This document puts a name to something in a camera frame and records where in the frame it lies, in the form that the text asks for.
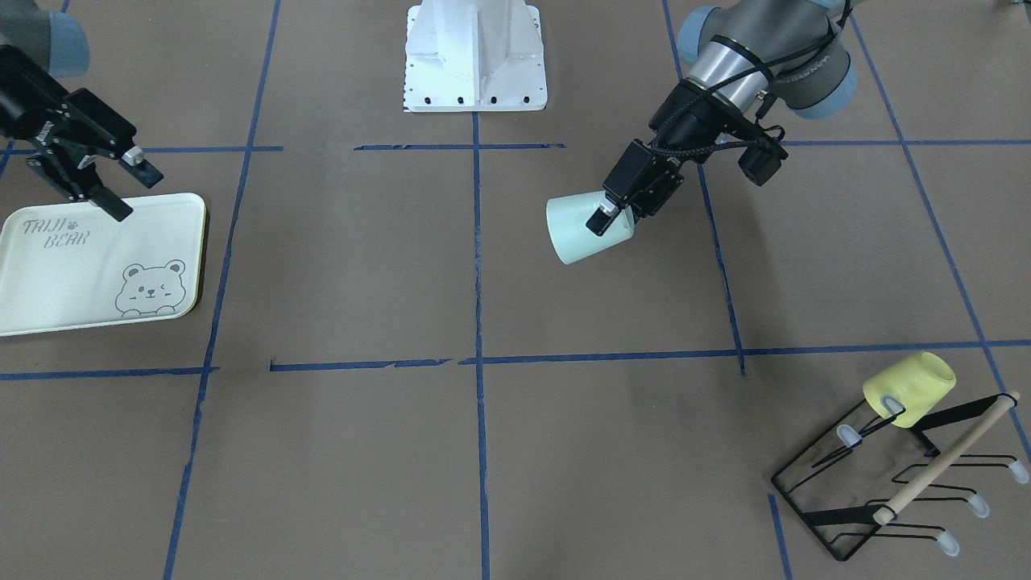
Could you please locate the black wire cup rack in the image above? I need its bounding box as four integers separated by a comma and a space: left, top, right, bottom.
770, 393, 1029, 562

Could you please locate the pale green cup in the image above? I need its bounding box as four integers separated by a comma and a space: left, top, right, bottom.
545, 190, 636, 265

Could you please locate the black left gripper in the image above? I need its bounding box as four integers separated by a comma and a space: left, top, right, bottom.
586, 81, 727, 236

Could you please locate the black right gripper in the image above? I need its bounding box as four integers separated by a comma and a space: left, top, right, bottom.
1, 45, 164, 221

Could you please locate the yellow cup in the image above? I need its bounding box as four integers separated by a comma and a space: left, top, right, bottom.
862, 351, 957, 429

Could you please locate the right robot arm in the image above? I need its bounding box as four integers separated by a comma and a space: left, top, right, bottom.
1, 1, 163, 221

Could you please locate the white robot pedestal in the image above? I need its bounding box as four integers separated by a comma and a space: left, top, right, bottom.
403, 1, 548, 113

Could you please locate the cream bear tray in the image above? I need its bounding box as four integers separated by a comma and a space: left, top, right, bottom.
1, 193, 209, 335

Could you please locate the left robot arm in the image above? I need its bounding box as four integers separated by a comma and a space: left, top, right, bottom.
586, 1, 857, 236

